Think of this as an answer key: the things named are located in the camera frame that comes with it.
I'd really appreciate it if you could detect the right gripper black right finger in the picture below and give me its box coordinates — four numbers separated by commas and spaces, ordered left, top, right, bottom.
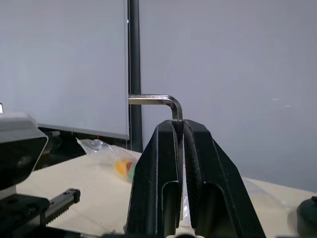
182, 119, 267, 238

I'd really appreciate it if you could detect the black vertical pole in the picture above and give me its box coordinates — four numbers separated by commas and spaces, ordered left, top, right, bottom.
127, 0, 144, 153

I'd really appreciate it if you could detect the silver hex key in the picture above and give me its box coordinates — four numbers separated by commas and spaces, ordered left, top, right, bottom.
127, 93, 184, 221

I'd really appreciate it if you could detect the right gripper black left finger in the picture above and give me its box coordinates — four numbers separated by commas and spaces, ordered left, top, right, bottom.
125, 119, 185, 238

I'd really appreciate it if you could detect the yellow round toy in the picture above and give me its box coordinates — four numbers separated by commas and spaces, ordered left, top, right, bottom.
114, 160, 128, 177

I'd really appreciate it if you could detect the white board panel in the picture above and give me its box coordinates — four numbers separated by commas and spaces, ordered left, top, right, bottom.
0, 0, 130, 141

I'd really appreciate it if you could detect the dark green round object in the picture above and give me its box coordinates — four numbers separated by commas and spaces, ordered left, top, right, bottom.
296, 196, 317, 238

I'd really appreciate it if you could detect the green round toy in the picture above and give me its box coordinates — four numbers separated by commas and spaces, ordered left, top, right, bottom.
126, 164, 137, 182

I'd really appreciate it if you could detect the clear plastic bag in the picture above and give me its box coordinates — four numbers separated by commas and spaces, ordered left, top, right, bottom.
76, 138, 142, 184

